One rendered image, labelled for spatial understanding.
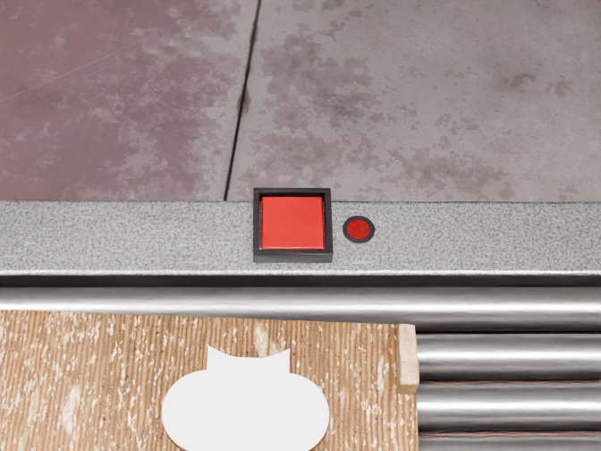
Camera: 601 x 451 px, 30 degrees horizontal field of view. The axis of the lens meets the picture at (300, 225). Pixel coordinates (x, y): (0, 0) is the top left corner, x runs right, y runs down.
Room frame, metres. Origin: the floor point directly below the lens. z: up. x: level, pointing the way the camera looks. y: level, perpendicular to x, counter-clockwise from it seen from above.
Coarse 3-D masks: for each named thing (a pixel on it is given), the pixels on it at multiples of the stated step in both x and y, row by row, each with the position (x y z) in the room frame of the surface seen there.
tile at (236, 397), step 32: (288, 352) 0.42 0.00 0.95; (192, 384) 0.39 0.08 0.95; (224, 384) 0.39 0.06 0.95; (256, 384) 0.39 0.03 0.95; (288, 384) 0.39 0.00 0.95; (192, 416) 0.36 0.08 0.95; (224, 416) 0.36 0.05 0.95; (256, 416) 0.36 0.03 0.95; (288, 416) 0.36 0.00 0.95; (320, 416) 0.36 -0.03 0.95; (192, 448) 0.33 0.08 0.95; (224, 448) 0.33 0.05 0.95; (256, 448) 0.33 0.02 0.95; (288, 448) 0.33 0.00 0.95
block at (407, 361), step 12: (408, 324) 0.45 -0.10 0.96; (396, 336) 0.44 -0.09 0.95; (408, 336) 0.44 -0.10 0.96; (396, 348) 0.43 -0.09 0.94; (408, 348) 0.43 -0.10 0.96; (396, 360) 0.42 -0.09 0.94; (408, 360) 0.42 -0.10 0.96; (396, 372) 0.41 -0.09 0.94; (408, 372) 0.40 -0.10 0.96; (396, 384) 0.40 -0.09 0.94; (408, 384) 0.39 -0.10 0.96
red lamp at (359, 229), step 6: (354, 222) 0.58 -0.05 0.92; (360, 222) 0.58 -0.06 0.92; (366, 222) 0.58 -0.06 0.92; (348, 228) 0.57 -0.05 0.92; (354, 228) 0.57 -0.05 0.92; (360, 228) 0.57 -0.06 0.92; (366, 228) 0.57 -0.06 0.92; (354, 234) 0.57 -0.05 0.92; (360, 234) 0.57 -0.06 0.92; (366, 234) 0.57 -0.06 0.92
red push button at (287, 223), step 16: (272, 208) 0.58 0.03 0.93; (288, 208) 0.58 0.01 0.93; (304, 208) 0.58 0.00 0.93; (320, 208) 0.59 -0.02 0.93; (272, 224) 0.56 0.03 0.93; (288, 224) 0.57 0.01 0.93; (304, 224) 0.57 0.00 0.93; (320, 224) 0.57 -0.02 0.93; (272, 240) 0.55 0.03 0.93; (288, 240) 0.55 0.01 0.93; (304, 240) 0.55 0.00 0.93; (320, 240) 0.55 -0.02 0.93
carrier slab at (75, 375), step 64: (0, 320) 0.44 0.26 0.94; (64, 320) 0.44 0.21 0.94; (128, 320) 0.45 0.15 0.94; (192, 320) 0.45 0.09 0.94; (256, 320) 0.46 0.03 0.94; (0, 384) 0.38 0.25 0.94; (64, 384) 0.38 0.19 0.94; (128, 384) 0.39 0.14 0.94; (320, 384) 0.40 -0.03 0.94; (384, 384) 0.40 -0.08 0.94; (0, 448) 0.32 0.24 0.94; (64, 448) 0.32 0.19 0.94; (128, 448) 0.33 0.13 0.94; (320, 448) 0.34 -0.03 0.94; (384, 448) 0.34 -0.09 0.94
